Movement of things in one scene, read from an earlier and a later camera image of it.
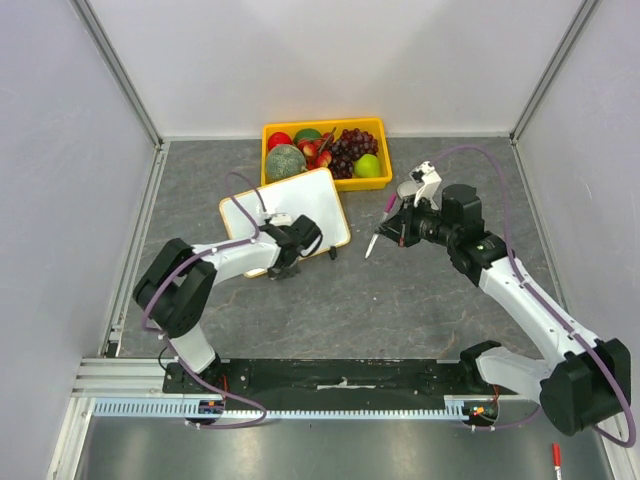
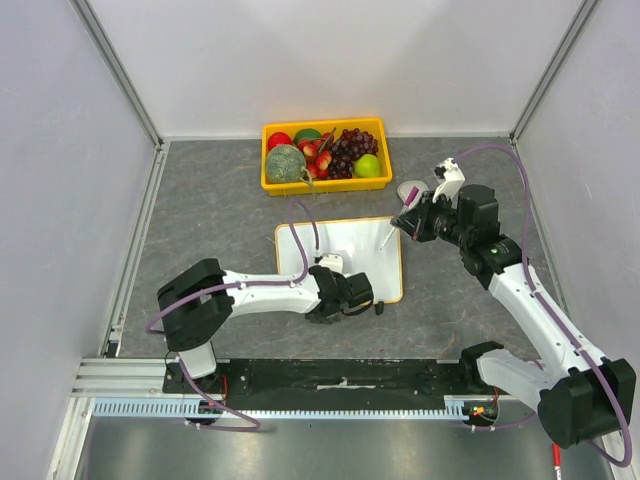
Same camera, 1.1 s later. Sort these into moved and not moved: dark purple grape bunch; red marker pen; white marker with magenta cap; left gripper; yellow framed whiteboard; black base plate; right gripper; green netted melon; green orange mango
Moved: left gripper; white marker with magenta cap; yellow framed whiteboard
Not moved: black base plate; right gripper; dark purple grape bunch; green netted melon; green orange mango; red marker pen
